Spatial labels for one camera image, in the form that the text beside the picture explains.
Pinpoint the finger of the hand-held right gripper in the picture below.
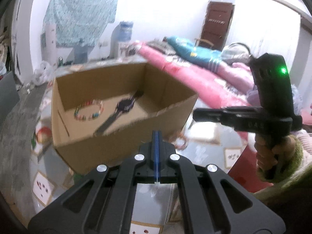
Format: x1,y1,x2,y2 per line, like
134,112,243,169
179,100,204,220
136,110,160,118
192,107,223,122

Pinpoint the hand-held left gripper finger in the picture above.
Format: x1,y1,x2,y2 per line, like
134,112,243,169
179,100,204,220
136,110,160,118
157,131,285,234
28,131,156,234

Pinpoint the pink bead bracelet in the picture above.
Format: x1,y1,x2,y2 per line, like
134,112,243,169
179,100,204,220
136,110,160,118
171,136,189,152

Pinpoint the brown cardboard box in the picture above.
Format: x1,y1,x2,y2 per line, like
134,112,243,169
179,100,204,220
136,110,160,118
51,62,198,175

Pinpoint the black smartwatch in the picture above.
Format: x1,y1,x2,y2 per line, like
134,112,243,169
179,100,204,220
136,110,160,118
94,91,144,137

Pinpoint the multicoloured bead bracelet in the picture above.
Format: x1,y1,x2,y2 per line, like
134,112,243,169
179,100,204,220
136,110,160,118
74,99,104,122

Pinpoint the person's right forearm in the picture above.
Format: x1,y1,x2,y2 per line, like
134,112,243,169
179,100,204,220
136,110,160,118
253,129,312,200

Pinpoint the person's right hand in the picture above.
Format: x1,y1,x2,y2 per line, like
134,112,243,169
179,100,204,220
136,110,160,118
254,134,297,170

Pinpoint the printed tablecloth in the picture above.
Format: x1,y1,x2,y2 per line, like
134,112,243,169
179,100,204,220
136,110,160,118
32,61,244,234

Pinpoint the pink blanket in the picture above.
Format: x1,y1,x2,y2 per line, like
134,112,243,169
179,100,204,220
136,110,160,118
138,41,312,127

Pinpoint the grey bag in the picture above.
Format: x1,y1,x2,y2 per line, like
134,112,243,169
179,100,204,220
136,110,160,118
222,43,251,65

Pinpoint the blue blanket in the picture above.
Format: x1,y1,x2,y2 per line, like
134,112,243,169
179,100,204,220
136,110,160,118
166,36,234,72

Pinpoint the red card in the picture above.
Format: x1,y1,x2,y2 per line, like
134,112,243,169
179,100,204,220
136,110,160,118
228,146,271,193

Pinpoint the wooden chair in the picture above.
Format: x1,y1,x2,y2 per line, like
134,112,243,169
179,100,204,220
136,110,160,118
194,38,215,49

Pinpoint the brown door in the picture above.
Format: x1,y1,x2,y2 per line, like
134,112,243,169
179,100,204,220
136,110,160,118
200,1,235,51

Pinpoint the white plastic bag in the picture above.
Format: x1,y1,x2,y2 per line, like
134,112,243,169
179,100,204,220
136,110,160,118
33,61,53,84

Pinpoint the white cylinder appliance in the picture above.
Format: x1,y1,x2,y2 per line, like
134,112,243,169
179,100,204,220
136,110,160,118
46,23,57,65

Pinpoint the grey board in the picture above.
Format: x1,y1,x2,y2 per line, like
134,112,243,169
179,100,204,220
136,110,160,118
0,72,20,110

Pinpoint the teal wall cloth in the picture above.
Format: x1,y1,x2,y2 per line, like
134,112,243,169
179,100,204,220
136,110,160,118
40,0,119,48

